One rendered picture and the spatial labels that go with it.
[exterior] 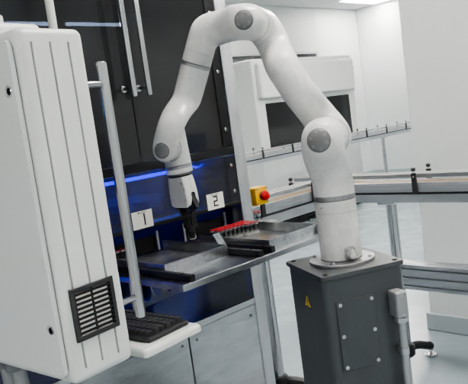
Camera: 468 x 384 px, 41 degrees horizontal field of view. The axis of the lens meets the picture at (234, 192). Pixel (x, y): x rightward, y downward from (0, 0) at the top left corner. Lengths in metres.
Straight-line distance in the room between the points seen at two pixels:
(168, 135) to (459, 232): 2.04
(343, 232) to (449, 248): 1.80
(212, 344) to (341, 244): 0.80
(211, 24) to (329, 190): 0.59
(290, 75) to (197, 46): 0.30
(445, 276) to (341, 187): 1.23
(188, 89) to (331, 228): 0.59
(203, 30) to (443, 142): 1.88
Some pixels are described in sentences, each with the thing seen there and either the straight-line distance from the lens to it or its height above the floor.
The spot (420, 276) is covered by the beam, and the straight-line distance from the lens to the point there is 2.97.
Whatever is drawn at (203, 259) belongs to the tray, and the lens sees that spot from 1.96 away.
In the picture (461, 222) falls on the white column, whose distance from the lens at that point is 3.48.
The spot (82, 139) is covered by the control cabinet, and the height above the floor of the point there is 1.31.
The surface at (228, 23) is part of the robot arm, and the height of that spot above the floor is 1.58.
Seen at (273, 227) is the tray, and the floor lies 0.89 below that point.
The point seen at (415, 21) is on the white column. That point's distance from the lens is 3.50.
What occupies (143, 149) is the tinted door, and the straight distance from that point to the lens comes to 2.15.
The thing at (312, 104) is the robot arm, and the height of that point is 1.32.
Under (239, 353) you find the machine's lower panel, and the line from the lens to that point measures 2.50.
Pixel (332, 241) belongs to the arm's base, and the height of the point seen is 0.93.
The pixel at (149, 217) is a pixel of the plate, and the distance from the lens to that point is 2.14.
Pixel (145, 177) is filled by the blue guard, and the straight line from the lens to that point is 2.14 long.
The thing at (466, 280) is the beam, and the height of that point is 0.50.
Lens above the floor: 1.31
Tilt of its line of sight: 6 degrees down
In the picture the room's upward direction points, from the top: 8 degrees counter-clockwise
